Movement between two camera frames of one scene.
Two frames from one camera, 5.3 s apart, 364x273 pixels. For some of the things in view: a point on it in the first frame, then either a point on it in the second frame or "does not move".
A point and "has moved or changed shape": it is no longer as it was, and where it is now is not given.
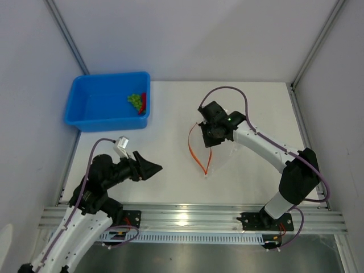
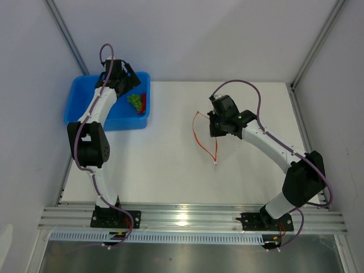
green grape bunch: [136, 100] does not move
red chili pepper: [143, 104] does not move
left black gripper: [147, 169] to [133, 81]
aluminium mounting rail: [206, 218] does not move
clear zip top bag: [209, 158] has moved or changed shape
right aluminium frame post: [337, 7] does not move
